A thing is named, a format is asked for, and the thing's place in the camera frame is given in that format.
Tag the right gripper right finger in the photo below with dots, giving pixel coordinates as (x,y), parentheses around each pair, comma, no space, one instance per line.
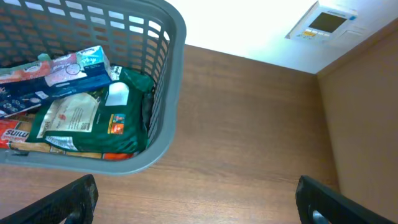
(317,203)

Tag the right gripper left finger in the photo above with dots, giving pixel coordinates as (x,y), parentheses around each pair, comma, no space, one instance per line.
(73,203)

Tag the green food bag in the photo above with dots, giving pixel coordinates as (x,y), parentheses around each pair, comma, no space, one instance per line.
(106,120)

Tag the orange spaghetti packet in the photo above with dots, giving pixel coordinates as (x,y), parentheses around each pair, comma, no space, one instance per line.
(15,131)

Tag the blue tissue multipack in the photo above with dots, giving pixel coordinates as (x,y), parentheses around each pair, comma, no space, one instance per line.
(38,83)

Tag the small teal wipes packet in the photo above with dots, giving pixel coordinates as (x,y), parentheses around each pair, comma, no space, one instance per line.
(43,57)

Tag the grey plastic basket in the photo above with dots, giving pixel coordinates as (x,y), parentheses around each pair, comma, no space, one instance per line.
(147,36)

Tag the white wall control panel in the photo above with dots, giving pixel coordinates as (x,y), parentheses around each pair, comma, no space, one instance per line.
(322,22)

